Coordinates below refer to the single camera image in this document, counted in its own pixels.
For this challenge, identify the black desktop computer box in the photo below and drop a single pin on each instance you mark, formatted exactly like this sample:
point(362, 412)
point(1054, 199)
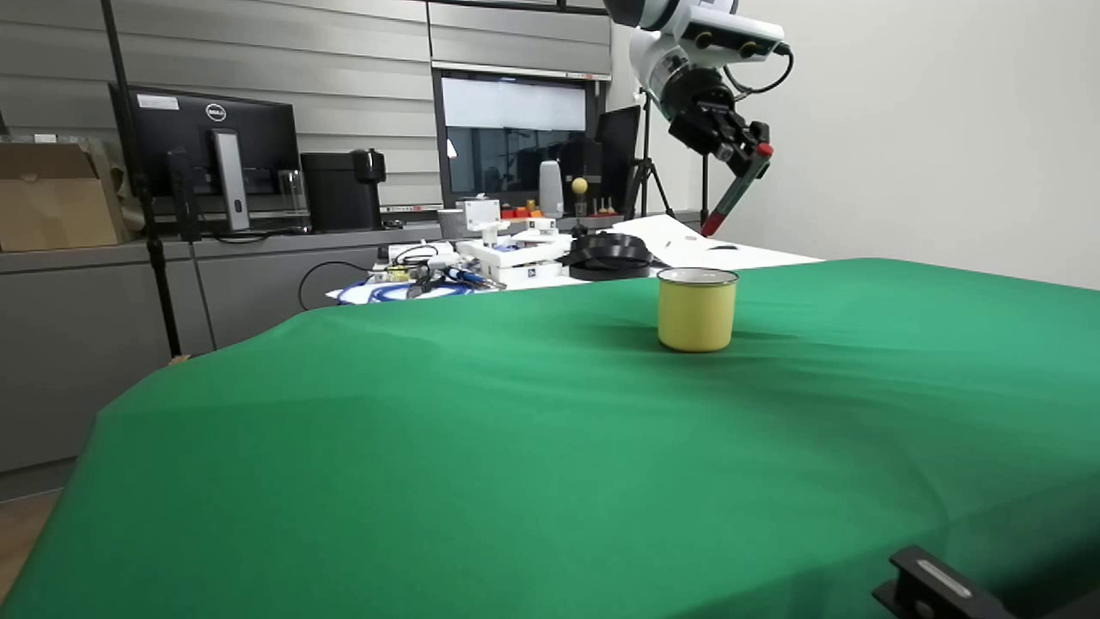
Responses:
point(340, 191)

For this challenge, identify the white paper sheets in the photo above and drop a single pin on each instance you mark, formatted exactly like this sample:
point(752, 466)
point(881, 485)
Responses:
point(733, 250)

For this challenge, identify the brown cardboard box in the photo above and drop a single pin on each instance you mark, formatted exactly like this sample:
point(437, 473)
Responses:
point(55, 195)

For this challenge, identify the black Dell monitor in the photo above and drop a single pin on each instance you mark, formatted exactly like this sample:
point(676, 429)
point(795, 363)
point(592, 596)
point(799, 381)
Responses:
point(211, 143)

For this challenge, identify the grey low cabinet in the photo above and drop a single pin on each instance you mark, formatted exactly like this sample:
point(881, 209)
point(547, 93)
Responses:
point(80, 344)

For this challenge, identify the small white box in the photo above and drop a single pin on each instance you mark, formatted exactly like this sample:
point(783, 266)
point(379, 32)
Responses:
point(482, 211)

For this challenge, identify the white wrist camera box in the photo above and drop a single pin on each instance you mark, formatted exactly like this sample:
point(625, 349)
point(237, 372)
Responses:
point(740, 32)

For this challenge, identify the dark glass window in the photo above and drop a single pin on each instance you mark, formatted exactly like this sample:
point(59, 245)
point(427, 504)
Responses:
point(516, 140)

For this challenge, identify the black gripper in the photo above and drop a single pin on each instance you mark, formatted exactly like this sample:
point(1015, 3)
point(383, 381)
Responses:
point(711, 114)

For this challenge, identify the green tablecloth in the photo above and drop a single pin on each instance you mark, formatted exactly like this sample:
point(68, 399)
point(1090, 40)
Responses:
point(516, 460)

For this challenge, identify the black camera tripod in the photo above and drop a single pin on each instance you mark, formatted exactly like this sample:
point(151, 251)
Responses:
point(649, 161)

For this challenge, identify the white electronics clutter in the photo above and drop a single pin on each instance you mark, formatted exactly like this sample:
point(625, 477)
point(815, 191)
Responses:
point(503, 256)

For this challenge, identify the yellow ball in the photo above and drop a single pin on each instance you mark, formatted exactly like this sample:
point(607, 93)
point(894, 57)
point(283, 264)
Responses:
point(579, 185)

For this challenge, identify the orange red small items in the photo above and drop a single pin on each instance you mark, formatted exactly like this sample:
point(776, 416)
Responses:
point(519, 211)

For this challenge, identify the black table clamp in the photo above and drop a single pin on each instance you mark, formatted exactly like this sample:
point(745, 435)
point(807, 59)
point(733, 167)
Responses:
point(932, 587)

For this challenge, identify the thin black pole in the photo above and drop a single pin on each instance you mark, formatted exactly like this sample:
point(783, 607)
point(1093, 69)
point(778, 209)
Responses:
point(138, 172)

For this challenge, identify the silver marker with red cap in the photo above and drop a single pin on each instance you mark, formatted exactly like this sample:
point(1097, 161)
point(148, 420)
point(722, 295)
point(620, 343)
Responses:
point(733, 199)

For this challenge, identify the yellow enamel cup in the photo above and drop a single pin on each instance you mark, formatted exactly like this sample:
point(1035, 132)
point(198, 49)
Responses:
point(696, 312)

